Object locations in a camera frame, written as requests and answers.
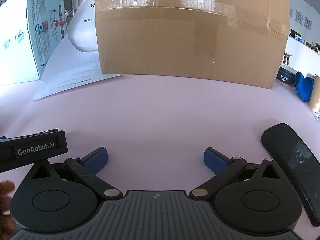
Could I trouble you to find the black smartphone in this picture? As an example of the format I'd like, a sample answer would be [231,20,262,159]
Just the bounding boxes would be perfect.
[261,123,320,228]

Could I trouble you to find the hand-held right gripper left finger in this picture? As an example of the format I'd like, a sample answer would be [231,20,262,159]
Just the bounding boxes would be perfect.
[24,147,123,201]

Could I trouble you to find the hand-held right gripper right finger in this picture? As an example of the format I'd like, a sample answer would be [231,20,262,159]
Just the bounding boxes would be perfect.
[189,147,290,200]

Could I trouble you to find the blue cloth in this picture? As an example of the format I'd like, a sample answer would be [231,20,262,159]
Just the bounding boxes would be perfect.
[294,71,315,102]

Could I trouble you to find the person's left hand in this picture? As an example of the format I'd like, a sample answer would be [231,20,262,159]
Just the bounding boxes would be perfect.
[0,181,18,240]

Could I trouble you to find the white reception counter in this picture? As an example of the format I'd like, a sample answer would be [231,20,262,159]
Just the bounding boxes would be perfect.
[284,35,320,78]

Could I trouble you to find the brown cardboard tube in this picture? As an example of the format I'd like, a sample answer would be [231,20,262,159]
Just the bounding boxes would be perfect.
[308,74,320,112]

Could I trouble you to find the dark patterned bowl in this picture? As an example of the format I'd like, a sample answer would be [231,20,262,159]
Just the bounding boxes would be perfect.
[276,63,300,87]

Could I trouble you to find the brown cardboard box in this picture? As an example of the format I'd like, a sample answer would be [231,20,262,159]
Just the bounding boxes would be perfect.
[94,0,291,89]

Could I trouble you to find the light blue printed carton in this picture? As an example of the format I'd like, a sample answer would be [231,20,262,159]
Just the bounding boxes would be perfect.
[0,0,68,87]

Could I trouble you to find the white paper bag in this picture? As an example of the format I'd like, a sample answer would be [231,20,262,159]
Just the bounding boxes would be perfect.
[67,0,100,54]

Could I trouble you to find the white printed paper sheet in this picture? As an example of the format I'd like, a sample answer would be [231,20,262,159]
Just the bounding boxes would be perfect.
[32,33,123,101]

